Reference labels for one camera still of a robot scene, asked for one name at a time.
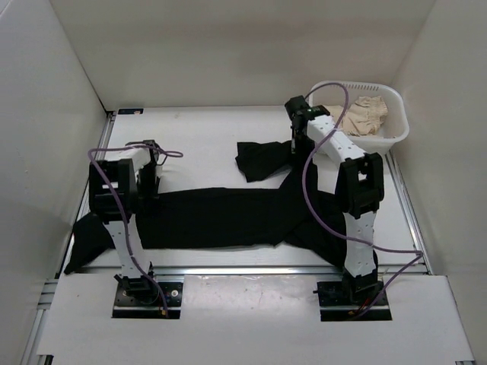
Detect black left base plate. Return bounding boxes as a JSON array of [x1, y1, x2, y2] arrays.
[[112, 281, 183, 319]]

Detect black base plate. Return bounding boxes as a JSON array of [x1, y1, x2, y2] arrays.
[[313, 281, 393, 322], [112, 281, 183, 319]]

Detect aluminium table edge rail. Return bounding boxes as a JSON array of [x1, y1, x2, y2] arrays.
[[72, 264, 429, 276]]

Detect white front cover board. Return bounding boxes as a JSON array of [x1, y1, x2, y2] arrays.
[[37, 274, 474, 364]]

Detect black trousers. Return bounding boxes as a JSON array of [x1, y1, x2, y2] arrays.
[[65, 141, 346, 274]]

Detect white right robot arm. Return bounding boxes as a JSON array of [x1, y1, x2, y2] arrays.
[[285, 96, 384, 304]]

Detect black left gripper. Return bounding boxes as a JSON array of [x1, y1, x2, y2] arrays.
[[137, 164, 161, 211]]

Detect white plastic basket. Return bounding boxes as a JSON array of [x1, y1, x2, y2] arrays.
[[307, 81, 409, 154]]

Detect beige cloth in basket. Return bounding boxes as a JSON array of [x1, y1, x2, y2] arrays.
[[339, 96, 388, 137]]

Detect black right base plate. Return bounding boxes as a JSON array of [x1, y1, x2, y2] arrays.
[[313, 281, 393, 322]]

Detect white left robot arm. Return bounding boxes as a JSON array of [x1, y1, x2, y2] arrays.
[[88, 140, 167, 306]]

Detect blue label sticker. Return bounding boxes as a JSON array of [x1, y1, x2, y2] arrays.
[[117, 108, 144, 115]]

